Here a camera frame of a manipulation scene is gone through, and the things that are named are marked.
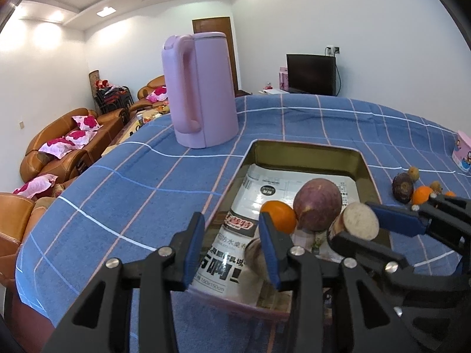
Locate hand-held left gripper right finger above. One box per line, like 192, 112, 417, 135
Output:
258, 213, 418, 353

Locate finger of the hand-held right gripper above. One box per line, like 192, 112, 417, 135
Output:
327, 229, 414, 277
366, 195, 471, 254

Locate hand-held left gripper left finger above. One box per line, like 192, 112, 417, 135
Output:
42, 212, 206, 353

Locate brown sweet potato chunk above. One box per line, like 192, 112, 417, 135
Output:
245, 237, 275, 284

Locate dark brown passion fruit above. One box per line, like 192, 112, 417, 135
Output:
392, 173, 414, 204

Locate cut sweet potato piece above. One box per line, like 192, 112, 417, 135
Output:
327, 202, 379, 243

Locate large orange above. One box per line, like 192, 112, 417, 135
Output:
411, 186, 435, 205

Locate round purple fruit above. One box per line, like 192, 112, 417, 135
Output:
293, 178, 343, 232

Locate pink metal tin box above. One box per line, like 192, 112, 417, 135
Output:
191, 140, 381, 320

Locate printed paper leaflet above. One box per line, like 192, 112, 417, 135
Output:
195, 165, 356, 295

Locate blue checked tablecloth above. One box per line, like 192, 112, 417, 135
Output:
15, 94, 471, 353

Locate pink cartoon cup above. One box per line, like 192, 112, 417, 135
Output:
452, 130, 471, 174

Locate wooden coffee table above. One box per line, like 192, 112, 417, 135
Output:
101, 105, 170, 155

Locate pink electric kettle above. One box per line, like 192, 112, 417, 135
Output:
162, 32, 239, 149

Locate pink floral pillow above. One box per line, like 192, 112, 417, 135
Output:
146, 87, 168, 103
72, 115, 102, 131
64, 130, 97, 148
13, 174, 59, 199
39, 138, 74, 159

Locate black television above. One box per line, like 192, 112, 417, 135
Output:
286, 54, 337, 97

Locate black chair stack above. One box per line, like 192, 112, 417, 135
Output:
94, 84, 131, 114

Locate brown leather corner sofa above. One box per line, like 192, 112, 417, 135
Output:
137, 75, 168, 111

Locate brown leather armchair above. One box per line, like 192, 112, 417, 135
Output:
0, 176, 74, 302

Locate long brown leather sofa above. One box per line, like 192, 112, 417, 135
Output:
20, 108, 129, 188

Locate black power cable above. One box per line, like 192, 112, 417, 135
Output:
334, 54, 342, 97

